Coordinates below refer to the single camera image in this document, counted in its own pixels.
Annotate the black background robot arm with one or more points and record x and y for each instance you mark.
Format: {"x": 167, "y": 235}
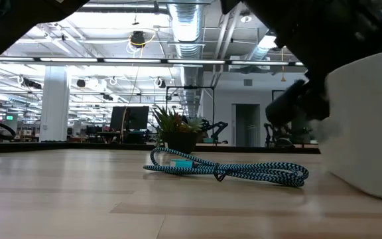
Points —
{"x": 279, "y": 141}
{"x": 219, "y": 127}

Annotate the green exit sign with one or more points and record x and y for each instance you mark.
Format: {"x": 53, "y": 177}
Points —
{"x": 9, "y": 117}

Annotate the white square pillar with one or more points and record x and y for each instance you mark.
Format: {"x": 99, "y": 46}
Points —
{"x": 54, "y": 103}

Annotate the silver ribbed air duct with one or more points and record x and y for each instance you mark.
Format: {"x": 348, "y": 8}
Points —
{"x": 186, "y": 33}

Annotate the black table edge rail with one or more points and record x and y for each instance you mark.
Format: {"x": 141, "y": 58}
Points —
{"x": 78, "y": 146}

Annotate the silver slanted air duct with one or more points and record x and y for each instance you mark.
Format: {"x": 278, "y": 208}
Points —
{"x": 260, "y": 49}

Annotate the black computer monitor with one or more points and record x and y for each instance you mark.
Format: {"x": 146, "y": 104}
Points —
{"x": 129, "y": 117}

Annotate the potted succulent plant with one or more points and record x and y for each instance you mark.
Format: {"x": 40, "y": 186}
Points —
{"x": 179, "y": 141}

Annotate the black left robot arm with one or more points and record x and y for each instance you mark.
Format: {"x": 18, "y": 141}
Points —
{"x": 15, "y": 23}

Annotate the linear ceiling light strip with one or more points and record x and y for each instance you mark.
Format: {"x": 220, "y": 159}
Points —
{"x": 68, "y": 60}

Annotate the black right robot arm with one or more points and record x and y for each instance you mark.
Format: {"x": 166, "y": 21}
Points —
{"x": 327, "y": 30}

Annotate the grey door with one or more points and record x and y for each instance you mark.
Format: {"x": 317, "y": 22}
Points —
{"x": 245, "y": 124}

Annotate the translucent white plastic bin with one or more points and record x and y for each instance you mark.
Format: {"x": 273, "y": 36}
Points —
{"x": 370, "y": 132}

